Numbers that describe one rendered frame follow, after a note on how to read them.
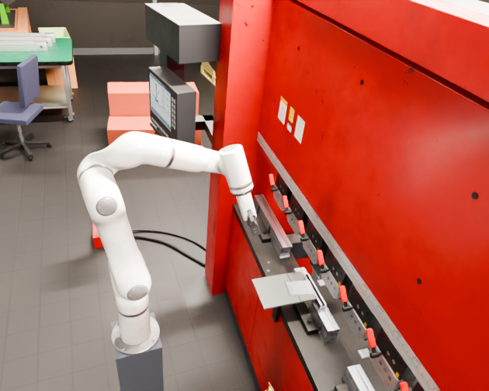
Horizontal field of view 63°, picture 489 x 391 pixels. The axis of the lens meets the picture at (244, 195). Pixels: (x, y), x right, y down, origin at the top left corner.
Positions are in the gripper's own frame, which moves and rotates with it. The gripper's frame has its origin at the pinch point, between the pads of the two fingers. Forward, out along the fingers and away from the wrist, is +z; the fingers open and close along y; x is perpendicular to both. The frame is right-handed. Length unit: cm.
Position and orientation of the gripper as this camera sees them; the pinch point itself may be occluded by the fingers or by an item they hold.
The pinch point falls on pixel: (253, 226)
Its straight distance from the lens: 149.0
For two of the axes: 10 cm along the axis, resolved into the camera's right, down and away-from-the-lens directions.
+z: 2.6, 8.8, 4.1
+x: 9.5, -3.0, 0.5
